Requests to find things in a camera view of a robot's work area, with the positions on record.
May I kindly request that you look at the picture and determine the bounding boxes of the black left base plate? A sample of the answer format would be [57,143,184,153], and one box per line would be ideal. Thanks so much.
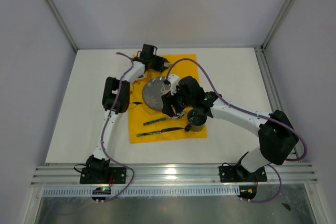
[79,167,127,185]

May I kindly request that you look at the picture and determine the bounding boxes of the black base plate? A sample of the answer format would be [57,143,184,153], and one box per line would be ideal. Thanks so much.
[218,163,268,183]
[79,167,127,185]

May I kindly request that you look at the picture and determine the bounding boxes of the aluminium mounting rail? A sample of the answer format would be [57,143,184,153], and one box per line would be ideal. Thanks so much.
[31,162,318,187]

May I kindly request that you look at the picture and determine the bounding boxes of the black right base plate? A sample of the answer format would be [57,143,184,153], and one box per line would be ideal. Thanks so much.
[218,163,268,183]

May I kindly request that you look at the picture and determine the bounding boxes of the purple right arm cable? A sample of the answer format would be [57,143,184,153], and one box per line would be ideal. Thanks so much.
[166,58,308,204]

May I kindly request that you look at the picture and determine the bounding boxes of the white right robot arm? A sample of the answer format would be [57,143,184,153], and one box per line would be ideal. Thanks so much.
[162,74,299,181]

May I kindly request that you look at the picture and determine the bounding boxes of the grey reindeer plate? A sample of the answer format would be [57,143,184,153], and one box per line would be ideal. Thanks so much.
[142,77,170,111]

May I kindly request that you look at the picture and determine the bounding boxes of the spoon with green handle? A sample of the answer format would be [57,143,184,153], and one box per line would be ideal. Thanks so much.
[143,112,185,126]

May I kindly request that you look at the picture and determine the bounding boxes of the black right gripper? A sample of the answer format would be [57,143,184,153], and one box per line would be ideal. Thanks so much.
[162,84,195,118]

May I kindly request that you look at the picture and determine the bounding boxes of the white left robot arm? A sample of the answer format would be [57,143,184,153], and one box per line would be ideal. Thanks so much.
[81,44,168,183]

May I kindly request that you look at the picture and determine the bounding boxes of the aluminium side rail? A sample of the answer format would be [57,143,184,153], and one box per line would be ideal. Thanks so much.
[254,48,300,165]

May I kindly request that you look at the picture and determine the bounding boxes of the slotted cable duct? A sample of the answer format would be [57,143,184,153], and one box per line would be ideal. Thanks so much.
[41,185,239,197]

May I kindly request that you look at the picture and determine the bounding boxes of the yellow Pikachu cloth placemat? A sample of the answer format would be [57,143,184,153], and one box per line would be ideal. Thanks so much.
[128,70,207,144]

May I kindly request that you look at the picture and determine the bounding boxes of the right controller board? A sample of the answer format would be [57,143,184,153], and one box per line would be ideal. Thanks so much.
[238,185,257,201]

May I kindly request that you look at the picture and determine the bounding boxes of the knife with green handle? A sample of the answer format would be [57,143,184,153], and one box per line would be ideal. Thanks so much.
[136,127,184,137]

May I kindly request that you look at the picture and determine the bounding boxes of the dark green mug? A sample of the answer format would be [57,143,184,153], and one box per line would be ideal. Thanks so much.
[184,109,207,132]

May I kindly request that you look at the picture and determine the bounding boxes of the controller board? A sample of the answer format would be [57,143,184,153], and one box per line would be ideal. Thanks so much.
[91,187,111,201]
[238,185,257,201]

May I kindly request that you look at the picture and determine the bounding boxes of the left controller board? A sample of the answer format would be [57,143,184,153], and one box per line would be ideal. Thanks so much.
[91,187,111,201]

